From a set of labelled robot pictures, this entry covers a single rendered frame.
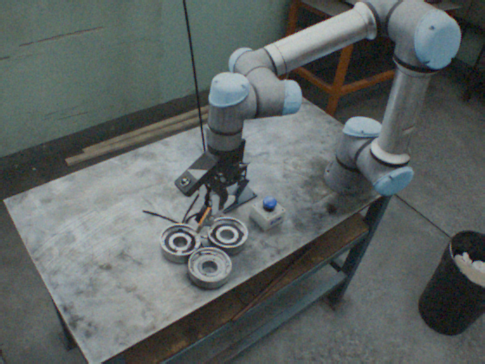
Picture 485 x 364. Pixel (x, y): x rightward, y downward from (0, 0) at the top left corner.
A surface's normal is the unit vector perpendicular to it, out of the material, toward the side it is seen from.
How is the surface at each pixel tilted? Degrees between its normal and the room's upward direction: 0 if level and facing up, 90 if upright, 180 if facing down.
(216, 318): 0
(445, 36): 82
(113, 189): 0
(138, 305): 0
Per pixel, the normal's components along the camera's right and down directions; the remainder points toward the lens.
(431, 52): 0.35, 0.57
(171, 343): 0.11, -0.73
